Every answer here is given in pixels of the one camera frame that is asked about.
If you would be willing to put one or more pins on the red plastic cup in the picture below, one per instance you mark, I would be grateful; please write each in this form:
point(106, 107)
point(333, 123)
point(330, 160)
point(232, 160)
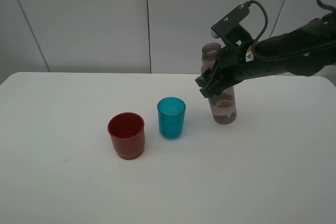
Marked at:
point(126, 131)

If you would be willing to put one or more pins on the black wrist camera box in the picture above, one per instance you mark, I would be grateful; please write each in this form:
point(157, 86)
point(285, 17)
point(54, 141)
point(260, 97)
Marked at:
point(228, 28)

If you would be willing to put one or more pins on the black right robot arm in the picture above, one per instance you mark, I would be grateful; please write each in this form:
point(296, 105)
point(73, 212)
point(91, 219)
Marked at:
point(302, 52)

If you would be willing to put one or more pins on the blue translucent plastic cup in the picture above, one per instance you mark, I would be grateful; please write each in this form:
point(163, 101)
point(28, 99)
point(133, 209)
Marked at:
point(171, 112)

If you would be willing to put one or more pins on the brown translucent plastic bottle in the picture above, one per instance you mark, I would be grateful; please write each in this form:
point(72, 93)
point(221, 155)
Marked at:
point(223, 106)

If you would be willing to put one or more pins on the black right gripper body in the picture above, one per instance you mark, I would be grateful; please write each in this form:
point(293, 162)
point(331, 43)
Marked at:
point(232, 67)

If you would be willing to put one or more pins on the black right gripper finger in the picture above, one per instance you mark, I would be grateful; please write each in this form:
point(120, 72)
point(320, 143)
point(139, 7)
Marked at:
point(208, 78)
point(208, 92)

